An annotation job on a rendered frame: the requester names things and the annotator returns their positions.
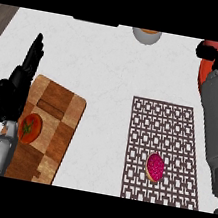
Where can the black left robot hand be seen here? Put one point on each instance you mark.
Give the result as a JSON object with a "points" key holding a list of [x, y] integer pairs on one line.
{"points": [[16, 86]]}

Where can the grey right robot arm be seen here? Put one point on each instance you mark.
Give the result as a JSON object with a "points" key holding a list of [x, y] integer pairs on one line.
{"points": [[217, 130]]}

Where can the brown patterned placemat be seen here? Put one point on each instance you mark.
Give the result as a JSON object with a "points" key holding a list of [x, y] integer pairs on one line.
{"points": [[165, 138]]}

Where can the red tomato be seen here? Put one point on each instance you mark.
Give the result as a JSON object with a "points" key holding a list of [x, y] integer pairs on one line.
{"points": [[29, 128]]}

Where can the checkered wooden cutting board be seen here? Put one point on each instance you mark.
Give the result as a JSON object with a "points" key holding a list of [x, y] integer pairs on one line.
{"points": [[48, 127]]}

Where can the grey cup with orange content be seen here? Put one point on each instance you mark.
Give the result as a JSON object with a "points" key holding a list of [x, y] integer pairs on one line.
{"points": [[146, 36]]}

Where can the pink frosted donut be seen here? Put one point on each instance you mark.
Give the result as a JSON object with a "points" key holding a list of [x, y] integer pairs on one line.
{"points": [[155, 167]]}

